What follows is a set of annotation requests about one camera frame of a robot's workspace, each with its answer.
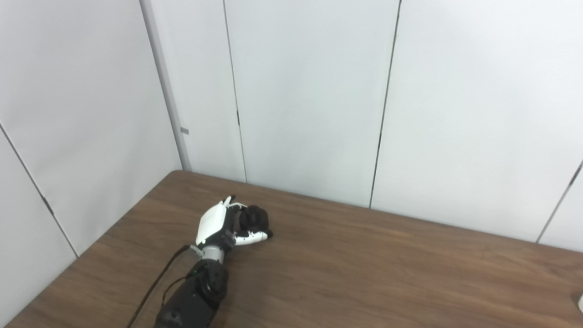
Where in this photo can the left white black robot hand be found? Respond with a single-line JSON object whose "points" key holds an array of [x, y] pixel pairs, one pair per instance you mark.
{"points": [[212, 223]]}

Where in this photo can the round black plastic part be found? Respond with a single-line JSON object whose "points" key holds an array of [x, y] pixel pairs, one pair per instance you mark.
{"points": [[256, 218]]}

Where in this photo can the grey metal post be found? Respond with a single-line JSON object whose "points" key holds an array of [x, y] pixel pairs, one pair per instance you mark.
{"points": [[164, 77]]}

